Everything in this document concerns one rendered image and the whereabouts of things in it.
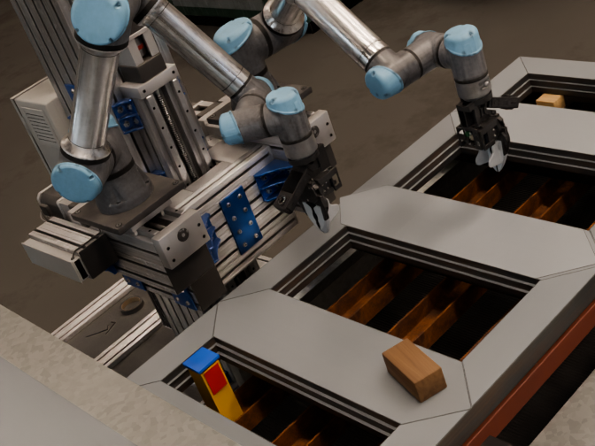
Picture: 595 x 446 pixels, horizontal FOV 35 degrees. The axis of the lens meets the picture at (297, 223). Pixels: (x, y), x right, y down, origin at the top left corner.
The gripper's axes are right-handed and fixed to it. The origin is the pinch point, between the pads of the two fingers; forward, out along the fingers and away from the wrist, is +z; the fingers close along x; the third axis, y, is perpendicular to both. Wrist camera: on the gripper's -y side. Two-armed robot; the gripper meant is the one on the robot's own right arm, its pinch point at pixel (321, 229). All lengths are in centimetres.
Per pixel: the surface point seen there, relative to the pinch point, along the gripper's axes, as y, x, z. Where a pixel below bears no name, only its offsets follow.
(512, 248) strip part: 16.1, -41.3, 5.6
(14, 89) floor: 138, 513, 93
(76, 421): -76, -18, -15
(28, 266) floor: 10, 258, 93
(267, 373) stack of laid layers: -36.0, -15.1, 8.9
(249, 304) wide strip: -23.7, 3.5, 5.7
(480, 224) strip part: 21.1, -29.1, 5.6
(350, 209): 15.0, 7.0, 5.6
